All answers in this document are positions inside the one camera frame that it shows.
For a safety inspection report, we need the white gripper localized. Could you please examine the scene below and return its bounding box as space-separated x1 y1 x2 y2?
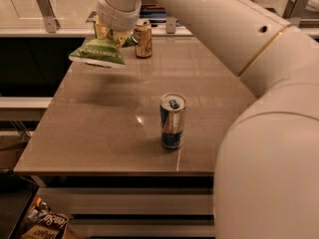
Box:
95 0 142 47

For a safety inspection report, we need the green jalapeno chip bag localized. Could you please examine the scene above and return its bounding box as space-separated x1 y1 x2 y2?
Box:
69 28 138 69

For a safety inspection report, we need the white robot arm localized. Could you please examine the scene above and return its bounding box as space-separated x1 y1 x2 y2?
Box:
98 0 319 239

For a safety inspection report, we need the brown snack bag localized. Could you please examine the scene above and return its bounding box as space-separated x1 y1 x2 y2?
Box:
26 200 68 231

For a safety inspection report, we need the gold soda can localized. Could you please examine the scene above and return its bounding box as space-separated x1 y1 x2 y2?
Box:
134 19 153 59

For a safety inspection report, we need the silver blue energy drink can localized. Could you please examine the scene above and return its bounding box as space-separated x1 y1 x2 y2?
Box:
159 93 186 149

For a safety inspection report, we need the white drawer cabinet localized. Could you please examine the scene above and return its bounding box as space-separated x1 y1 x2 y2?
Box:
39 176 215 239

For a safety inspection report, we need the left metal glass bracket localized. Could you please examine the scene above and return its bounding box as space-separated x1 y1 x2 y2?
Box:
36 0 60 33

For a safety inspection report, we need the metal glass bracket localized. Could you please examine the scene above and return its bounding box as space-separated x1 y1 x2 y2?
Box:
165 16 176 34
282 0 310 26
36 0 60 33

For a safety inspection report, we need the middle metal glass bracket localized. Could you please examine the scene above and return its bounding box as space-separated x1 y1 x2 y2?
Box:
165 16 176 34

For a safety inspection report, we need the right metal glass bracket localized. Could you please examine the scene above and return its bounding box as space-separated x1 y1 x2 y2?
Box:
282 0 310 26

